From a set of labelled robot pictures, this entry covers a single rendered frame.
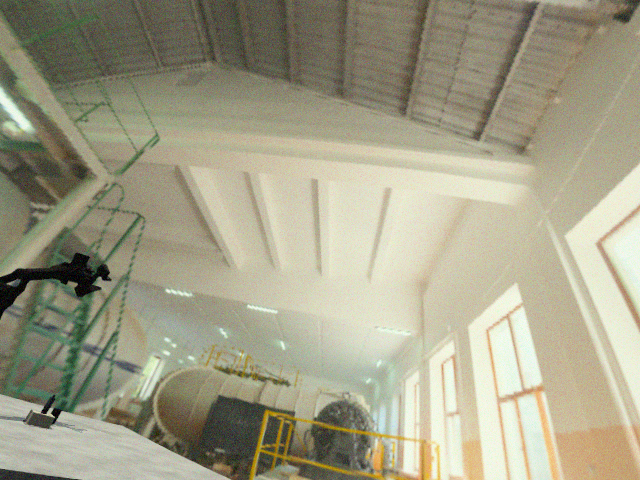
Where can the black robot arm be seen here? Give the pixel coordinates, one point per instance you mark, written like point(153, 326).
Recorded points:
point(65, 272)

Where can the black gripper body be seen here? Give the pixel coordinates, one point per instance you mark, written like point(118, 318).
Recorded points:
point(88, 279)

